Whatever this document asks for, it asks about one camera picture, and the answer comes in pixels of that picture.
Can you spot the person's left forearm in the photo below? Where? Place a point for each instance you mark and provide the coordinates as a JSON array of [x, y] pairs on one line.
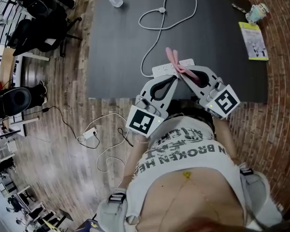
[[133, 158]]

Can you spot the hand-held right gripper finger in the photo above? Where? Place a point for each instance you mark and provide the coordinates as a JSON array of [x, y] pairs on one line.
[[211, 75], [192, 87]]

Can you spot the person's white printed t-shirt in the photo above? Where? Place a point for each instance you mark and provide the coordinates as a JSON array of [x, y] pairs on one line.
[[183, 151]]

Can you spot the black mesh office chair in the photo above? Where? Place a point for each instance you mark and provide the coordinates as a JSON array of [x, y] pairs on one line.
[[43, 35]]

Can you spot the yellow-green book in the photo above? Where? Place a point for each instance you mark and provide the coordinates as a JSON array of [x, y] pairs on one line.
[[253, 41]]

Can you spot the white charger on floor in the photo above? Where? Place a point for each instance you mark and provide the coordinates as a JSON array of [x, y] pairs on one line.
[[90, 134]]

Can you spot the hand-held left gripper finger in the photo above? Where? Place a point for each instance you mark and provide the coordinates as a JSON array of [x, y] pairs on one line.
[[146, 88], [170, 98]]

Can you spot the pink cloth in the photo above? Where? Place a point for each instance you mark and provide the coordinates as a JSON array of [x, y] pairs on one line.
[[171, 55]]

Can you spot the cartoon figurine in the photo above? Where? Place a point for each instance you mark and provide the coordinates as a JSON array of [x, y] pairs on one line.
[[257, 13]]

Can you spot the person's black jeans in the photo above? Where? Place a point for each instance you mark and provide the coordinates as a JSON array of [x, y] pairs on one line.
[[191, 110]]

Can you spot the striped patterned strip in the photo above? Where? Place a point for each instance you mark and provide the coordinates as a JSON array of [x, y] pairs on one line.
[[239, 8]]

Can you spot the wooden desk white legs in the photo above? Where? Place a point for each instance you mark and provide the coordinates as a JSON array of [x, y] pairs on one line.
[[26, 55]]

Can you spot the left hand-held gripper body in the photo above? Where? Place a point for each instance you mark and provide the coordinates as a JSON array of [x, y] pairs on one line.
[[142, 122]]

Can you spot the white power strip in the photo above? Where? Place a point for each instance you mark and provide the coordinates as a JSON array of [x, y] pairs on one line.
[[164, 69]]

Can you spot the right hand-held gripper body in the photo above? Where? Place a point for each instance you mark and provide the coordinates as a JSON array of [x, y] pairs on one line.
[[223, 101]]

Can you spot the black padded chair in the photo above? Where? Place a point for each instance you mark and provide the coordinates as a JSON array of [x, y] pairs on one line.
[[12, 103]]

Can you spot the person's right forearm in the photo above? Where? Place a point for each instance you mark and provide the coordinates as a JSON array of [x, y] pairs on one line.
[[226, 139]]

